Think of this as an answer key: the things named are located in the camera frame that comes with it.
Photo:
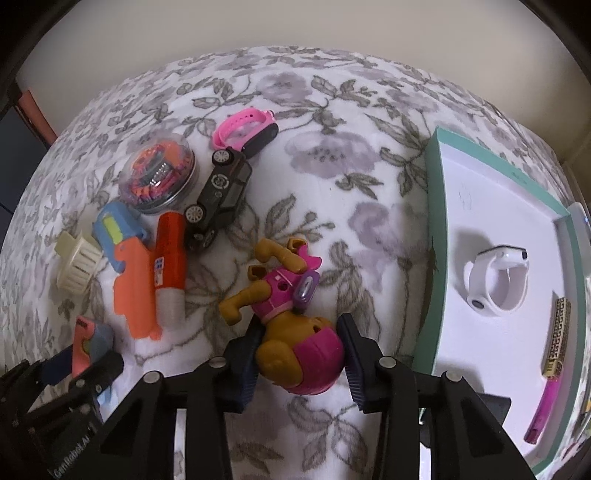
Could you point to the gold patterned lighter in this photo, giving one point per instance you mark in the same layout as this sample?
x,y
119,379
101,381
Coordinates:
x,y
557,337

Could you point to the blue and orange toy gun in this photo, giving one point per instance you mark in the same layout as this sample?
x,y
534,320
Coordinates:
x,y
136,281

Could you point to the white smartwatch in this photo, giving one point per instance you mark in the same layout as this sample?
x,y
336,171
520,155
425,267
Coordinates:
x,y
489,277

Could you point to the round clear-lid tin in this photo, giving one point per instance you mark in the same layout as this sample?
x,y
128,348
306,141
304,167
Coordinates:
x,y
154,173

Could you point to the cream ribbed plastic piece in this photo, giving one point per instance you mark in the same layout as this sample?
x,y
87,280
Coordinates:
x,y
76,265

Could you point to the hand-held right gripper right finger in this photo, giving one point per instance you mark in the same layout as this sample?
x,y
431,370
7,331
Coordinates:
x,y
358,369

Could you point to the small pink and blue toy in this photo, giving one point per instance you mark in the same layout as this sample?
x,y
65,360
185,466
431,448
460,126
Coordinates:
x,y
90,341

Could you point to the orange tube with clear cap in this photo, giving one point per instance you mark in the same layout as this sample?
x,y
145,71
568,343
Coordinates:
x,y
171,258

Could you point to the dark cabinet with red edge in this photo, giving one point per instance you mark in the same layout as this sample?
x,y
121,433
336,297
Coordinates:
x,y
23,134

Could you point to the white power strip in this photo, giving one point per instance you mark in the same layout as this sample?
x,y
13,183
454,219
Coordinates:
x,y
582,235

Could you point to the brown and pink dog toy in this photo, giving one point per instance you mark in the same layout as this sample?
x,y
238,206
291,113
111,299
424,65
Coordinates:
x,y
295,350

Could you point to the teal cardboard box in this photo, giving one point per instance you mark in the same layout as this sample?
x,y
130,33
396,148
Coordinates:
x,y
498,221

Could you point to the pink and purple pen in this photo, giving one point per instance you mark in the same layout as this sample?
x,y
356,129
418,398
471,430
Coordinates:
x,y
545,408

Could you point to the black toy car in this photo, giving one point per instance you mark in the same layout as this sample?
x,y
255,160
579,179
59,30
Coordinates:
x,y
221,189

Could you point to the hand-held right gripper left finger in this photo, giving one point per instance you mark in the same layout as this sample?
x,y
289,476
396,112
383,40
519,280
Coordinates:
x,y
242,369

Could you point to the pink smart band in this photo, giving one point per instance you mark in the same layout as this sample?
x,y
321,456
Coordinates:
x,y
258,134

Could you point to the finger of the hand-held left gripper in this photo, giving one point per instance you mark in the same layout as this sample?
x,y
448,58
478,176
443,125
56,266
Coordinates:
x,y
101,374
57,367

